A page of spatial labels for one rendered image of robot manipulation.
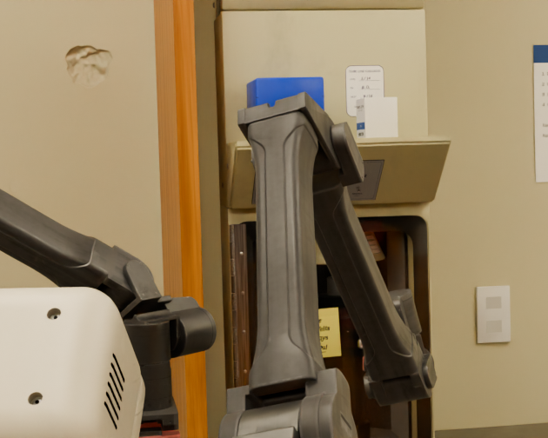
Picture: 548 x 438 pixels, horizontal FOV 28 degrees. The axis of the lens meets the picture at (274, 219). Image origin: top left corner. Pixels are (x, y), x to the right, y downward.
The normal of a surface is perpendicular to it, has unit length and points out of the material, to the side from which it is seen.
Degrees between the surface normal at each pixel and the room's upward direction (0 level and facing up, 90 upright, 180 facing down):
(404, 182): 135
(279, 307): 53
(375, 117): 90
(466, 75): 90
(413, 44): 90
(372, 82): 90
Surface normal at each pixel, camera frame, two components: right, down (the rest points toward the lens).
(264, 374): -0.36, -0.55
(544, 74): 0.16, 0.04
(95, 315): 0.52, -0.51
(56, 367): -0.11, -0.63
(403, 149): 0.14, 0.74
